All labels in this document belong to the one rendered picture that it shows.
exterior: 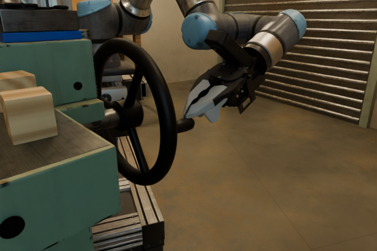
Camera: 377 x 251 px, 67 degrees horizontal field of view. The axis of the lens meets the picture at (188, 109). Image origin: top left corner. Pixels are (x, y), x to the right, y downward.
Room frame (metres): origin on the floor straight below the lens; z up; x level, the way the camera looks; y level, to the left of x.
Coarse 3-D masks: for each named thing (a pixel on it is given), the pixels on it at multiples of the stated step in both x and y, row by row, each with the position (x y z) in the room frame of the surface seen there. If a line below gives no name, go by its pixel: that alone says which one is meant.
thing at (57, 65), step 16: (0, 48) 0.35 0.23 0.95; (16, 48) 0.36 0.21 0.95; (32, 48) 0.37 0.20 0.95; (48, 48) 0.38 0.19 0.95; (64, 48) 0.40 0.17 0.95; (80, 48) 0.41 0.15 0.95; (0, 64) 0.34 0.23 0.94; (16, 64) 0.36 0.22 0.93; (32, 64) 0.37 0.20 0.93; (48, 64) 0.38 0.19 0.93; (64, 64) 0.40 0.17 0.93; (80, 64) 0.41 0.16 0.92; (48, 80) 0.38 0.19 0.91; (64, 80) 0.39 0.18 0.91; (80, 80) 0.41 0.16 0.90; (64, 96) 0.39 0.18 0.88; (80, 96) 0.41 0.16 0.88; (96, 96) 0.43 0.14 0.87
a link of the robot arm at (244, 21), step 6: (240, 18) 0.67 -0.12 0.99; (246, 18) 0.69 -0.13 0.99; (252, 18) 0.69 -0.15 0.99; (258, 18) 0.68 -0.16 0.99; (240, 24) 0.66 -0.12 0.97; (246, 24) 0.68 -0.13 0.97; (252, 24) 0.67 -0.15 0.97; (240, 30) 0.66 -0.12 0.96; (246, 30) 0.67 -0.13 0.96; (252, 30) 0.67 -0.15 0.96; (240, 36) 0.66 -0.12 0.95; (246, 36) 0.68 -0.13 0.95; (252, 36) 0.67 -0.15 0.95; (240, 42) 0.68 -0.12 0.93; (246, 42) 0.69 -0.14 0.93
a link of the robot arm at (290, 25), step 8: (264, 16) 0.68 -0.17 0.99; (272, 16) 0.67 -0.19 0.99; (280, 16) 0.66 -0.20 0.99; (288, 16) 0.65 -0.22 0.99; (296, 16) 0.65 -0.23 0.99; (256, 24) 0.67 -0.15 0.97; (264, 24) 0.65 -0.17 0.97; (272, 24) 0.63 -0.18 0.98; (280, 24) 0.63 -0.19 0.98; (288, 24) 0.63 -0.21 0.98; (296, 24) 0.63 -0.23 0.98; (304, 24) 0.65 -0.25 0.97; (256, 32) 0.66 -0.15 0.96; (272, 32) 0.61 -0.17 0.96; (280, 32) 0.61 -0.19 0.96; (288, 32) 0.62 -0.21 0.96; (296, 32) 0.63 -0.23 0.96; (304, 32) 0.66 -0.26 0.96; (280, 40) 0.60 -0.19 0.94; (288, 40) 0.61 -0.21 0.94; (296, 40) 0.64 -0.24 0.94; (288, 48) 0.62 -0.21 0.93
